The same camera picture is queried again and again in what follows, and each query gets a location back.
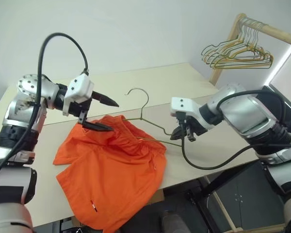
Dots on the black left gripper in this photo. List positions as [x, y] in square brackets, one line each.
[78, 108]

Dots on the wooden clothes rack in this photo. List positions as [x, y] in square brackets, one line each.
[269, 29]

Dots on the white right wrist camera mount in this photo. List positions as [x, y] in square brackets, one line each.
[184, 104]

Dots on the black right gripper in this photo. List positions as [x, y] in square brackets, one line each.
[195, 125]

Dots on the orange shorts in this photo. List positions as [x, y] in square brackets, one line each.
[106, 170]

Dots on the dark rounded shape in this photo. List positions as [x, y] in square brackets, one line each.
[173, 222]

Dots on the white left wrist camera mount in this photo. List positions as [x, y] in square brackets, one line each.
[81, 85]

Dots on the thin wooden strip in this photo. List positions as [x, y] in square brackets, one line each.
[220, 206]

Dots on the dark grey cabinet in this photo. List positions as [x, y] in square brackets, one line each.
[245, 194]

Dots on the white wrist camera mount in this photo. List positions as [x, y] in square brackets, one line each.
[184, 104]
[81, 85]

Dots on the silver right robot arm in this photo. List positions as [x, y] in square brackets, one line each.
[245, 109]

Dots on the flat brown cardboard sheet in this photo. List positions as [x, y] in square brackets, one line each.
[157, 196]

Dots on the black metal table frame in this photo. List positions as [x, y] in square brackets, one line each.
[209, 188]

